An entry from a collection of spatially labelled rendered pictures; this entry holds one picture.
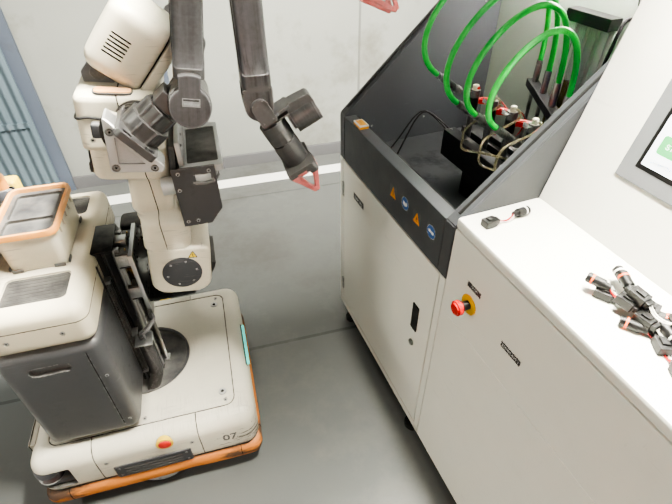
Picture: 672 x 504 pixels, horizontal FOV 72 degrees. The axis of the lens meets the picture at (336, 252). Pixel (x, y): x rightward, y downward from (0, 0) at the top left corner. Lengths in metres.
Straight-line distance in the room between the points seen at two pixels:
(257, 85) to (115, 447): 1.14
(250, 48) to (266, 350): 1.38
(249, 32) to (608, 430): 0.91
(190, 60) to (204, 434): 1.09
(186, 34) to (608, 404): 0.93
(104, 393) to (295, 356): 0.83
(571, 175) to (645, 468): 0.58
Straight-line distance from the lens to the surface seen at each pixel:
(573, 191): 1.13
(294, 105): 0.99
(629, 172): 1.06
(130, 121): 0.98
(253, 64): 0.94
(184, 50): 0.93
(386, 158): 1.33
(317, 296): 2.23
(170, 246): 1.29
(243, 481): 1.76
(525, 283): 0.93
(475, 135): 1.43
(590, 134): 1.12
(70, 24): 3.07
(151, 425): 1.60
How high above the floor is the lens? 1.57
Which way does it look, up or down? 40 degrees down
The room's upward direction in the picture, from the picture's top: 1 degrees counter-clockwise
